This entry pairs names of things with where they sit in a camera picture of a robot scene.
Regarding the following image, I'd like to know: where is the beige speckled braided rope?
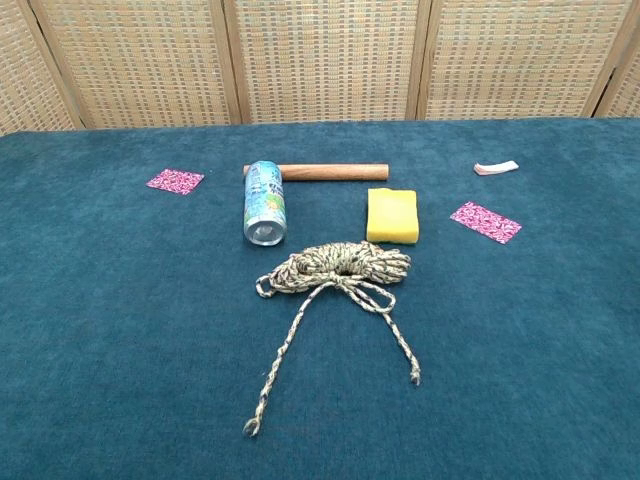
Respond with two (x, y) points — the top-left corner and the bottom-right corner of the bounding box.
(242, 240), (423, 438)

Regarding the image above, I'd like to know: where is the blue printed drink can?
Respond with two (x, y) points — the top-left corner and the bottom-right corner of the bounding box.
(243, 160), (288, 247)

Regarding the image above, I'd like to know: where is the brown wooden round stick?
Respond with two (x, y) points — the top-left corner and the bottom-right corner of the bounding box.
(242, 162), (390, 182)

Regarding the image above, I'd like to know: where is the yellow rectangular sponge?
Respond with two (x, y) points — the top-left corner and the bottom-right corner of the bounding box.
(366, 187), (420, 246)

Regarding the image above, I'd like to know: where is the pink patterned card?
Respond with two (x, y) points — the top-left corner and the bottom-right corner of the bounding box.
(145, 168), (206, 197)
(449, 200), (523, 246)

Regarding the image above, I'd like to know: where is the woven bamboo screen panel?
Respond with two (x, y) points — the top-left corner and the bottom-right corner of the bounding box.
(222, 0), (434, 125)
(29, 0), (244, 130)
(594, 0), (640, 119)
(0, 0), (84, 137)
(417, 0), (629, 121)

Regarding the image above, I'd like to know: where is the white folded paper stack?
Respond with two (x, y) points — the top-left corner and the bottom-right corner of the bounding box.
(473, 160), (520, 177)

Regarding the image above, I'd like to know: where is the blue carpet table cover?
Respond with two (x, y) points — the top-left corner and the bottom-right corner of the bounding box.
(0, 117), (640, 480)

